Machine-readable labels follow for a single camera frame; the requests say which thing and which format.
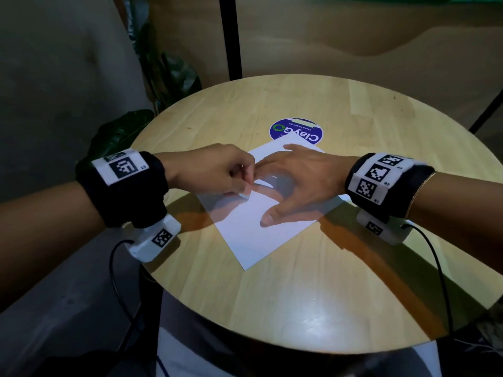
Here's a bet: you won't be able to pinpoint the person's left hand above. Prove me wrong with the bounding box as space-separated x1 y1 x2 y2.
157 143 256 197

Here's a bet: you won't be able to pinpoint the person's right hand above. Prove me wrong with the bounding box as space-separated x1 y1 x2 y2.
253 143 360 228

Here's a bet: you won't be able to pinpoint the white paper sheet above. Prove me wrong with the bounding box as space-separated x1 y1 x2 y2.
196 134 353 271

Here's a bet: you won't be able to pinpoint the person's right forearm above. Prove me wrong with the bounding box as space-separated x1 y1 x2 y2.
407 171 503 275

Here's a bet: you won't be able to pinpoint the person's left forearm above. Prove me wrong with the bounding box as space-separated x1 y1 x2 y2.
0 181 106 307

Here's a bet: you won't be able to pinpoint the round wooden table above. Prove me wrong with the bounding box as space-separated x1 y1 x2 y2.
129 74 503 356

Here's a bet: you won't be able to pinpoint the person's dark trousers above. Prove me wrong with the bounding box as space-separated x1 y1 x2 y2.
436 298 503 377

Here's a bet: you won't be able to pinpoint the round blue sticker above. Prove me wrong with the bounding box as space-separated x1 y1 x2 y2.
269 117 324 147

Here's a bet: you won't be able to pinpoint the black left wristband with markers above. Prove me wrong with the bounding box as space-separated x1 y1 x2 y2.
75 148 170 229

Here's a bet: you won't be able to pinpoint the black wristband with markers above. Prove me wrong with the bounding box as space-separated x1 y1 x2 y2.
345 152 436 224
75 148 170 229

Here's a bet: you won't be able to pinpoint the dark green leafy plant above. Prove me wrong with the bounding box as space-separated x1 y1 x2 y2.
76 0 202 173

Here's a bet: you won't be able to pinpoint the black right wristband with markers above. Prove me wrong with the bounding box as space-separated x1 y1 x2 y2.
345 152 436 224

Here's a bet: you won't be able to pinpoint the black vertical pole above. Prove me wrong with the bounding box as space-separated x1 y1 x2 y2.
218 0 244 81

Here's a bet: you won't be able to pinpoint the wooden panel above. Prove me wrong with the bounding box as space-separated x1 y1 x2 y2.
112 0 503 128

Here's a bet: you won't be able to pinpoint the black slanted metal bar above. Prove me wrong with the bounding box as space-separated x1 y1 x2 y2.
469 89 503 135

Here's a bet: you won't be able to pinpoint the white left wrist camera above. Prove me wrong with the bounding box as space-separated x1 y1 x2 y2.
125 214 182 263

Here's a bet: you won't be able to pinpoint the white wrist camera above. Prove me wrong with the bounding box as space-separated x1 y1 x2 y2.
355 209 414 246
125 214 182 263

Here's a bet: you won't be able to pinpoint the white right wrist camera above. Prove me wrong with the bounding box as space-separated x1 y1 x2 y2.
355 209 414 246

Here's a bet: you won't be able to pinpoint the thin gold bracelet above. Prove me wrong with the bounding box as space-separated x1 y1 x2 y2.
404 171 438 219

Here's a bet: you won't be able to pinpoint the black left camera cable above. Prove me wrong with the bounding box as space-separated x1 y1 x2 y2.
108 239 172 377

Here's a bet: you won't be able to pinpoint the black camera cable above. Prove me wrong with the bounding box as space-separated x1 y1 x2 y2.
402 223 455 336
108 239 172 377

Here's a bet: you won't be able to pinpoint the black right camera cable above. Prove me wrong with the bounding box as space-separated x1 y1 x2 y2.
402 223 455 336

